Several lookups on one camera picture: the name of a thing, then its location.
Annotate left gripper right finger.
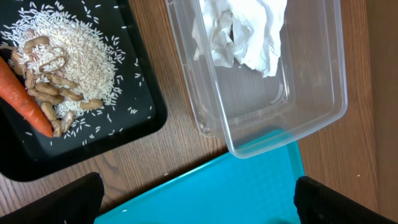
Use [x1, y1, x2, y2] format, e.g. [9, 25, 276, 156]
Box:
[294, 176, 397, 224]

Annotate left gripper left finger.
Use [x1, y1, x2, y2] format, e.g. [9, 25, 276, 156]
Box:
[1, 172, 104, 224]

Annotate orange carrot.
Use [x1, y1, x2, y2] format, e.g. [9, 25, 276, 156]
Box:
[1, 58, 53, 138]

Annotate rice and peanut scraps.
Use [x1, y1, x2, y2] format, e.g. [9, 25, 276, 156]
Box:
[1, 6, 122, 138]

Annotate teal plastic tray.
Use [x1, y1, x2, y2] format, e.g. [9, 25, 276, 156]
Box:
[95, 141, 305, 224]

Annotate black plastic tray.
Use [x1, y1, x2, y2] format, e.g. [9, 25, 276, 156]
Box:
[1, 0, 167, 182]

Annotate clear plastic bin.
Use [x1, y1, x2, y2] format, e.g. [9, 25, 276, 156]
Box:
[166, 0, 348, 159]

